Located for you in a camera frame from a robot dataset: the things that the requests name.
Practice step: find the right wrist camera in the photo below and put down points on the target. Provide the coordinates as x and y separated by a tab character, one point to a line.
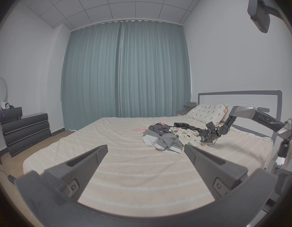
210	126

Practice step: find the grey and white garment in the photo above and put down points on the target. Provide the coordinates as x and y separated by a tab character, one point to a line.
167	141

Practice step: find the black dressing table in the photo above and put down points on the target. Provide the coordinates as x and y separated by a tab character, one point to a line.
8	113

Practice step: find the pink garment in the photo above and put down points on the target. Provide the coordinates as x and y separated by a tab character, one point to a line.
139	128

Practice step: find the grey bedside table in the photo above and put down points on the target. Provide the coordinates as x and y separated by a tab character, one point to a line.
182	113

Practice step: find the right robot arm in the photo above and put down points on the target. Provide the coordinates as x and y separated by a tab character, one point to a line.
245	112

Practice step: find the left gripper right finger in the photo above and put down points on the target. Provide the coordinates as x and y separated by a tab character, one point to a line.
207	167

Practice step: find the round white mirror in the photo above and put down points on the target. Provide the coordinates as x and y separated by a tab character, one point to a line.
0	91

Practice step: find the black power adapter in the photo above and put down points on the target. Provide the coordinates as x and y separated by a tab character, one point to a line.
11	179

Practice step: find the white printed pyjama top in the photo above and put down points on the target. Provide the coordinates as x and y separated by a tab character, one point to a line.
186	136

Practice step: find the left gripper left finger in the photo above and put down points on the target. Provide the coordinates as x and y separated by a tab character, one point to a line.
84	164

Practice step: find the bed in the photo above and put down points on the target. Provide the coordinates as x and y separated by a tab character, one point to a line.
127	138

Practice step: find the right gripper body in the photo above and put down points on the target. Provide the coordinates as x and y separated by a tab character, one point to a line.
209	136

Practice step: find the white printed pillow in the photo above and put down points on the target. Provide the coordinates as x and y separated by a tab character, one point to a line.
205	112

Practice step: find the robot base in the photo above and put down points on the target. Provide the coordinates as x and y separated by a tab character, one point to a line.
282	181

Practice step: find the black garment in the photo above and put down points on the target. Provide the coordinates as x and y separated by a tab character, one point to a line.
183	125

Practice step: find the dark grey garment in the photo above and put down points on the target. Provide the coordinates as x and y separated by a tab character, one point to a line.
157	128

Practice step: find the black chest of drawers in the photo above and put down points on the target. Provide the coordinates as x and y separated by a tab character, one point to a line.
25	131

